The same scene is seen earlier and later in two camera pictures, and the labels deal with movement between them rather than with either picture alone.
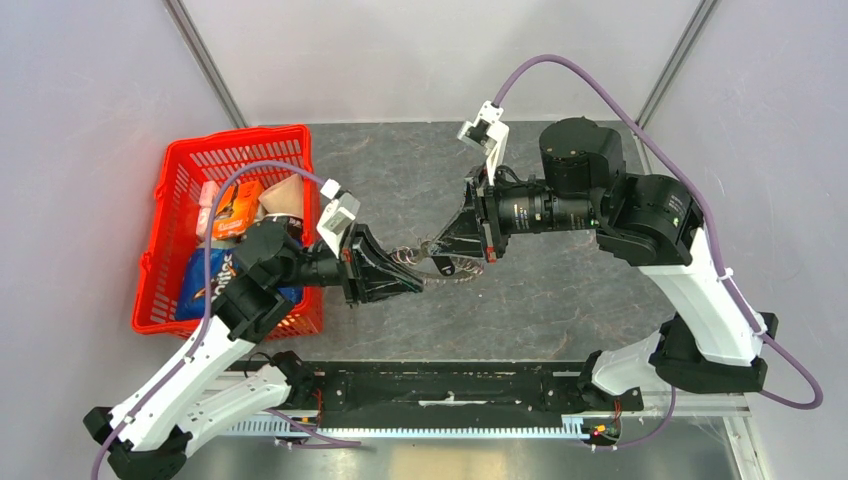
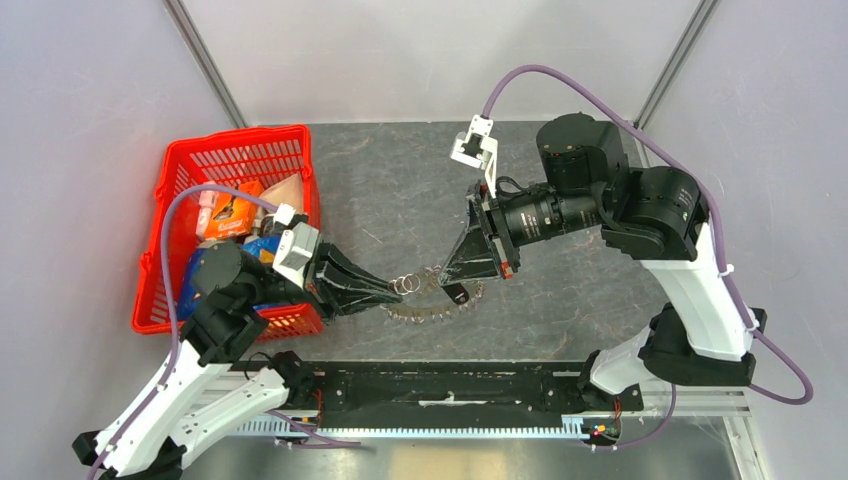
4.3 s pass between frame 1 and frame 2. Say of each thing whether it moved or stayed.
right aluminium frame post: stayed
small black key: moved
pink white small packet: stayed
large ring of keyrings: moved
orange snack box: stayed
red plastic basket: stayed
